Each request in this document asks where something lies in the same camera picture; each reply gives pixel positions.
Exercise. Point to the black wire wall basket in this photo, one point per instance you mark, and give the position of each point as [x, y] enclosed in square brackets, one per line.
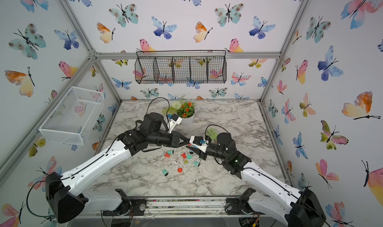
[181, 67]

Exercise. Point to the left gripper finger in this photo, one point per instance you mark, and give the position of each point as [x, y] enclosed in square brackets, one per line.
[179, 138]
[180, 144]

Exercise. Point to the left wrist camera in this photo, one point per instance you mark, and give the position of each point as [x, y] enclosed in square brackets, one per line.
[174, 120]

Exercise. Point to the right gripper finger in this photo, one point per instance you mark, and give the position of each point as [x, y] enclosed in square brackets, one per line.
[195, 150]
[195, 140]

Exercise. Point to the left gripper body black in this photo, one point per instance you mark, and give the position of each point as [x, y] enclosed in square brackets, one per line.
[164, 139]

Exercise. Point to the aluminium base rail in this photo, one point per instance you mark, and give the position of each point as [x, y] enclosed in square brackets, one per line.
[191, 204]

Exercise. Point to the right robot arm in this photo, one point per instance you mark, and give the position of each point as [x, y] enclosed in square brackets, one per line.
[276, 199]

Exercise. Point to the green garden fork wooden handle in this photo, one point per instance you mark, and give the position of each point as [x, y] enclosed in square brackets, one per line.
[212, 133]

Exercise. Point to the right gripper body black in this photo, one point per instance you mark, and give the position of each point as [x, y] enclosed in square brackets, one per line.
[214, 152]

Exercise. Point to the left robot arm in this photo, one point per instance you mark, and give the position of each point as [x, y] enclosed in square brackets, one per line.
[64, 192]

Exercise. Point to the white mesh wall basket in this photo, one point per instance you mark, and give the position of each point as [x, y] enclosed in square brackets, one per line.
[71, 118]

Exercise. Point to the green stamp lying apart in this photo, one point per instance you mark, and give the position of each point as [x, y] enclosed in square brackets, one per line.
[165, 172]

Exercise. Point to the white pot with flowers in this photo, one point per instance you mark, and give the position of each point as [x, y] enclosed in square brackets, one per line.
[184, 109]

